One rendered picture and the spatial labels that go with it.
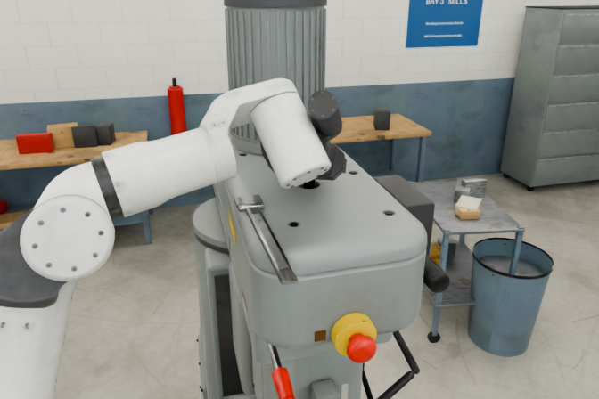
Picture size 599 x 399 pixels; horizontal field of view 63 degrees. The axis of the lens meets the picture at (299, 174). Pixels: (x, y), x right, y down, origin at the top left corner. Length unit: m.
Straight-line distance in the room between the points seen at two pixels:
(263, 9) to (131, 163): 0.48
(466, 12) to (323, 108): 5.34
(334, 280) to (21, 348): 0.35
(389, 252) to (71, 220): 0.39
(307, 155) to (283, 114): 0.06
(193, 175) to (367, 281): 0.28
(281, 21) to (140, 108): 4.20
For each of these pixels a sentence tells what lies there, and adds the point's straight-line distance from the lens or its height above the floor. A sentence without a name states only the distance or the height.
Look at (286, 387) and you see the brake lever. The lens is 0.70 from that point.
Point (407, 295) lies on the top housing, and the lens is 0.71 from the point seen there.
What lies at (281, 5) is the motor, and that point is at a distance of 0.90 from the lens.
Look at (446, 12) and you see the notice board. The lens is 5.73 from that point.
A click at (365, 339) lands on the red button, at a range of 0.66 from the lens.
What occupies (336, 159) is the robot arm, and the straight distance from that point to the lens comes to 0.75.
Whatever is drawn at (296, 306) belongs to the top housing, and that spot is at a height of 1.81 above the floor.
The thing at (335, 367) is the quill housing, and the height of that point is 1.57.
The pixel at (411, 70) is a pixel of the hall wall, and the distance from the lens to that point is 5.62.
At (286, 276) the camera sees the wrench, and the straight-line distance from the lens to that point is 0.56.
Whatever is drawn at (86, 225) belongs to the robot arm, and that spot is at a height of 2.00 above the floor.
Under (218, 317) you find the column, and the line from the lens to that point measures 1.38.
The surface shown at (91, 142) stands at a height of 0.93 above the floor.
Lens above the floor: 2.20
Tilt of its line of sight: 21 degrees down
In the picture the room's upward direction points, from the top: straight up
